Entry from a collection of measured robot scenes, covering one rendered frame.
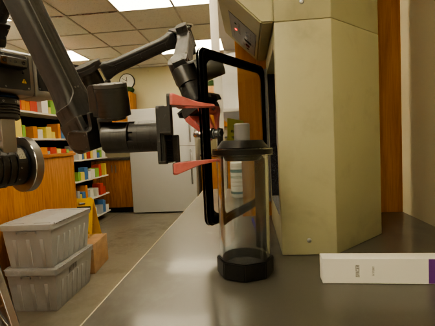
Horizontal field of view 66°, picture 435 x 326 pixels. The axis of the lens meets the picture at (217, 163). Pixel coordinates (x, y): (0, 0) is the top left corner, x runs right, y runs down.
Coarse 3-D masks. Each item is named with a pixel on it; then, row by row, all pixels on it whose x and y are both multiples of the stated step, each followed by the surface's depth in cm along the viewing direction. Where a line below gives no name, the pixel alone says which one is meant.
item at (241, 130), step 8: (240, 128) 58; (248, 128) 59; (240, 136) 58; (248, 136) 59; (224, 144) 57; (232, 144) 56; (240, 144) 56; (248, 144) 56; (256, 144) 56; (264, 144) 58
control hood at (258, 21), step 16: (224, 0) 72; (240, 0) 66; (256, 0) 66; (272, 0) 66; (224, 16) 84; (240, 16) 73; (256, 16) 66; (272, 16) 66; (256, 32) 74; (256, 48) 85
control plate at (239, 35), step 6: (234, 18) 77; (234, 24) 82; (240, 24) 78; (234, 30) 87; (240, 30) 83; (234, 36) 93; (240, 36) 88; (252, 36) 79; (240, 42) 93; (246, 42) 88; (252, 42) 83; (246, 48) 94; (252, 48) 88; (252, 54) 94
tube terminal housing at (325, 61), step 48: (288, 0) 65; (336, 0) 66; (288, 48) 66; (336, 48) 66; (288, 96) 67; (336, 96) 67; (288, 144) 67; (336, 144) 67; (288, 192) 68; (336, 192) 67; (288, 240) 69; (336, 240) 68
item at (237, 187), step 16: (224, 160) 57; (240, 160) 56; (256, 160) 56; (224, 176) 57; (240, 176) 56; (256, 176) 56; (224, 192) 57; (240, 192) 56; (256, 192) 56; (224, 208) 58; (240, 208) 56; (256, 208) 56; (224, 224) 58; (240, 224) 56; (256, 224) 57; (224, 240) 58; (240, 240) 56; (256, 240) 57; (224, 256) 59; (240, 256) 57; (256, 256) 57
